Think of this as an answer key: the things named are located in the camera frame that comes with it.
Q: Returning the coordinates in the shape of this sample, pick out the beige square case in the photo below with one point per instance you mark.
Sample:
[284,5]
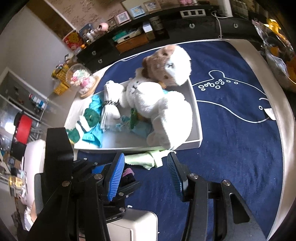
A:
[138,227]

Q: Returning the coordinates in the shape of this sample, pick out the row of small bottles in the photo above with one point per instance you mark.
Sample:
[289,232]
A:
[240,8]

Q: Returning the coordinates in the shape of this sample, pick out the dark jar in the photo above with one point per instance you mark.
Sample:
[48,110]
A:
[155,23]

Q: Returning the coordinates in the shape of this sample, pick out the wooden picture frame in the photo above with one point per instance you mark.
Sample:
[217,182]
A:
[152,5]

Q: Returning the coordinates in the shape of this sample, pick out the stack of books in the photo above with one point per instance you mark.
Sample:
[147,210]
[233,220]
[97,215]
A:
[126,36]

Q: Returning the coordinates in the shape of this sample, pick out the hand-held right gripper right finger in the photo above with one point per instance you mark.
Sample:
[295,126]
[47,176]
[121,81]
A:
[177,178]

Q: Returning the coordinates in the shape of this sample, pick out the light green cloth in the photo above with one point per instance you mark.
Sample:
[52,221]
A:
[143,160]

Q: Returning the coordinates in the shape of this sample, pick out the metal shelf unit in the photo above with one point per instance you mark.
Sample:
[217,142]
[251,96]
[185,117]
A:
[23,97]

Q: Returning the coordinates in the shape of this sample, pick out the small white box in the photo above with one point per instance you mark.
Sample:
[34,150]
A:
[147,26]

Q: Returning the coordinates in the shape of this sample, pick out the green white striped sock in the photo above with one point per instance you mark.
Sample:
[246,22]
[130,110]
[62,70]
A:
[79,129]

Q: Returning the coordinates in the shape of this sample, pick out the black television cabinet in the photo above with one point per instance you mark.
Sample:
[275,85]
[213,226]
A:
[196,32]

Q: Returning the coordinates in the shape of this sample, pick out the wooden box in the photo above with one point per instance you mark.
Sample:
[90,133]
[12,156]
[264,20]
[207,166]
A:
[131,44]

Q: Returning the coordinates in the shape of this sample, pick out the white storage box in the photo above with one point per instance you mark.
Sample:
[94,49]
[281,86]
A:
[120,141]

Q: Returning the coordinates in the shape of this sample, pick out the navy blue printed blanket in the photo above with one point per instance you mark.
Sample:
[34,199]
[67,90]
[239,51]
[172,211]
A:
[231,150]

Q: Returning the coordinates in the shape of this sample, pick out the brown white plush dog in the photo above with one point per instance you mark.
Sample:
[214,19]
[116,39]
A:
[180,62]

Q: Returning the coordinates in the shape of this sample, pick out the pink round vase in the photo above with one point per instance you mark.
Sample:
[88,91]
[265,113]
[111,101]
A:
[103,26]

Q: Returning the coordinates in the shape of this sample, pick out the small dark picture frame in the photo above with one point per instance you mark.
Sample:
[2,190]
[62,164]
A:
[112,22]

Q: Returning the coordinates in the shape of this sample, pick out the glass dome with flowers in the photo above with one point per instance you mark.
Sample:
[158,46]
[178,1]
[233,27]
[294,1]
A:
[81,78]

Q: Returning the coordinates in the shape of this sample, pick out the white canvas board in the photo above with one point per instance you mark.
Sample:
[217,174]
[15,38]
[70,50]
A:
[131,4]

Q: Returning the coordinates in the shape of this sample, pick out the teal cloth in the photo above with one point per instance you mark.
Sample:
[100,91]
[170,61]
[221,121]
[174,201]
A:
[94,136]

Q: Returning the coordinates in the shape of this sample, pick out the light blue cloth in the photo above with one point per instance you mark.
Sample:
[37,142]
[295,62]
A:
[141,131]

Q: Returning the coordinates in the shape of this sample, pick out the blue box with bottles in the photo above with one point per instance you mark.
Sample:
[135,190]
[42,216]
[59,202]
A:
[86,31]

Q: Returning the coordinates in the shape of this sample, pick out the pink picture frame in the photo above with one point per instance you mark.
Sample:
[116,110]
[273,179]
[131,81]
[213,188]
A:
[122,17]

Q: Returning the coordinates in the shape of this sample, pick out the large white plush toy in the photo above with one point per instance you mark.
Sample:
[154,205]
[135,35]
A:
[161,109]

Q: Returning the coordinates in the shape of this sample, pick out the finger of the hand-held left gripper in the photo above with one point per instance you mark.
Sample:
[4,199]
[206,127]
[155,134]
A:
[92,166]
[129,187]

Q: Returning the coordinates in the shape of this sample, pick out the yellow toy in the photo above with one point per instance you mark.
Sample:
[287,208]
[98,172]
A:
[273,24]

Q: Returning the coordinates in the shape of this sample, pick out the clear plastic toy bag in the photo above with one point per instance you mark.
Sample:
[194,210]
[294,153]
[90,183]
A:
[277,60]

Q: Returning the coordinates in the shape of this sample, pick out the white cushion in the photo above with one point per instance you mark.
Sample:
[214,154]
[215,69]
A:
[34,157]

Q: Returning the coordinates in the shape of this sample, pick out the black pink sock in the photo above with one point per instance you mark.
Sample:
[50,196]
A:
[128,176]

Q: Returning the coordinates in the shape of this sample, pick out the person's left forearm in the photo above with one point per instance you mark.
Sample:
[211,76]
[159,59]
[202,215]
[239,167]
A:
[29,217]

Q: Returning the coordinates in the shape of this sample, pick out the red yellow flower box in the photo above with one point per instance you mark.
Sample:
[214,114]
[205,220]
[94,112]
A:
[72,39]

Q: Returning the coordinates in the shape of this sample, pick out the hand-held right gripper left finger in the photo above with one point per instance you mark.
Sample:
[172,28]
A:
[115,178]

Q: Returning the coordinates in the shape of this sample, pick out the red stool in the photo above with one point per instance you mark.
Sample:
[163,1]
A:
[23,128]

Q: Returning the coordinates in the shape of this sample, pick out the tall white appliance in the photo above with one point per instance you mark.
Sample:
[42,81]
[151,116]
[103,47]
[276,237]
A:
[224,8]

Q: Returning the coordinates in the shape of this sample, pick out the pale mint cloth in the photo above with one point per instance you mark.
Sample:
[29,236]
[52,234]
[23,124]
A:
[123,122]

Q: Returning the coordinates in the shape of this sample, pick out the pink plush toy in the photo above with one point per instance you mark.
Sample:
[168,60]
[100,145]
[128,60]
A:
[185,1]

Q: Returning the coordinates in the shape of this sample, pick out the blue picture frame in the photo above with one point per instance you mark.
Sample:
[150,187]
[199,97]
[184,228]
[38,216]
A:
[137,11]

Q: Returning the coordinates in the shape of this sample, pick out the white triple frame panel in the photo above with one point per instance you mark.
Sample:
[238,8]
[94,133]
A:
[193,12]

